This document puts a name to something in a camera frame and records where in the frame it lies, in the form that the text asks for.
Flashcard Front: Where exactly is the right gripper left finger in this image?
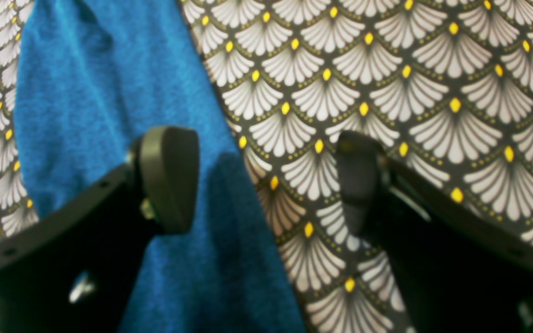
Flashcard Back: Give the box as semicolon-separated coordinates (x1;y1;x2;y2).
0;126;200;333

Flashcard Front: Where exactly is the blue long-sleeve T-shirt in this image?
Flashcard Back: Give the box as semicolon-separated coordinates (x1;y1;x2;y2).
13;0;306;333

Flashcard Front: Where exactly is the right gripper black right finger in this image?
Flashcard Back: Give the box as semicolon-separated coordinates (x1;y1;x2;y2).
336;131;533;333

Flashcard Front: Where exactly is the patterned fan-motif tablecloth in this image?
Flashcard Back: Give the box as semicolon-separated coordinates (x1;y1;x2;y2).
0;0;533;333

